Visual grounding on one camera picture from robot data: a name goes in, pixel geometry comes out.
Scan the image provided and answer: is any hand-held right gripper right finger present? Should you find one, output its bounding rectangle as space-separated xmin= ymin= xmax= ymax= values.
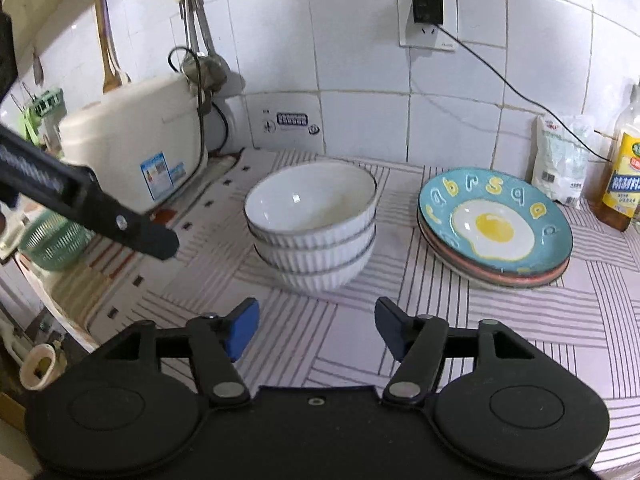
xmin=374 ymin=296 xmax=538 ymax=408

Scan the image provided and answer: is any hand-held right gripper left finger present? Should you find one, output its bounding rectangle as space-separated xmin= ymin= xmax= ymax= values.
xmin=102 ymin=297 xmax=261 ymax=408

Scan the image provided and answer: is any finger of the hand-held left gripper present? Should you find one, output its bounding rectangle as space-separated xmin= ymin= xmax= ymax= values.
xmin=75 ymin=180 xmax=181 ymax=262

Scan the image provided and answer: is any white ribbed bowl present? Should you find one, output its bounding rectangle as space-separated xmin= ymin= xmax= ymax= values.
xmin=254 ymin=242 xmax=376 ymax=295
xmin=243 ymin=162 xmax=378 ymax=240
xmin=247 ymin=222 xmax=377 ymax=272

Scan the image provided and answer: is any white carrot bear print plate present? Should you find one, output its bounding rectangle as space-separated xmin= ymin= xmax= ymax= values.
xmin=419 ymin=220 xmax=572 ymax=281

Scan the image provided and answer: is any blue fried egg plate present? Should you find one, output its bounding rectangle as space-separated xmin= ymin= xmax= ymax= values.
xmin=418 ymin=167 xmax=574 ymax=272

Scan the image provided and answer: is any green plastic holder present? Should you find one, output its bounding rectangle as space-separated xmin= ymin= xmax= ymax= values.
xmin=19 ymin=88 xmax=67 ymax=147

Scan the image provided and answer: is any green colander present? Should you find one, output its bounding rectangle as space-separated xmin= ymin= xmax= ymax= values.
xmin=16 ymin=209 xmax=95 ymax=272

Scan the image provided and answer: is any striped table mat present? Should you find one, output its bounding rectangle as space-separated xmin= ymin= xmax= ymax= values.
xmin=50 ymin=147 xmax=640 ymax=476

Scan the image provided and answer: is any white rice cooker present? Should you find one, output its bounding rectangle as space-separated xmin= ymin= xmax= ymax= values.
xmin=59 ymin=71 xmax=210 ymax=214

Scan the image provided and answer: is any wooden spatula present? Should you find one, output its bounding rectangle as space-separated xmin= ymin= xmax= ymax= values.
xmin=94 ymin=0 xmax=132 ymax=95

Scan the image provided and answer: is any cream cup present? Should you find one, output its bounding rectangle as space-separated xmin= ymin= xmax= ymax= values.
xmin=19 ymin=344 xmax=57 ymax=392

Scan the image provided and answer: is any metal ladle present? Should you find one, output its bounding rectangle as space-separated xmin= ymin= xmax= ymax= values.
xmin=179 ymin=0 xmax=230 ymax=93

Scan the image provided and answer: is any white salt bag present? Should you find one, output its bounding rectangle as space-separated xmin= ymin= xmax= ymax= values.
xmin=531 ymin=113 xmax=597 ymax=209

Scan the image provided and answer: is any yellow label oil bottle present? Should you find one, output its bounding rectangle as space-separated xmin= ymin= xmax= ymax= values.
xmin=594 ymin=100 xmax=640 ymax=232

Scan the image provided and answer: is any black plug adapter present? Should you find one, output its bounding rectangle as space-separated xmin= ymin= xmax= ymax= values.
xmin=411 ymin=0 xmax=445 ymax=26

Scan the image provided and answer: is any black rice cooker cable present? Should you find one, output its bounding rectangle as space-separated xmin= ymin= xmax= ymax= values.
xmin=168 ymin=46 xmax=231 ymax=157

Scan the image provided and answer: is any wall sticker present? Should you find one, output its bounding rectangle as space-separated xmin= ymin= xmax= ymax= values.
xmin=261 ymin=109 xmax=322 ymax=137

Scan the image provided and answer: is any black power cable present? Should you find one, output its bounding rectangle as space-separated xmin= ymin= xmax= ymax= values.
xmin=439 ymin=22 xmax=615 ymax=163

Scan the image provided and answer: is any white wall socket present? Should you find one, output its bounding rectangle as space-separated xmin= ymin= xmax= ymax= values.
xmin=396 ymin=0 xmax=459 ymax=49

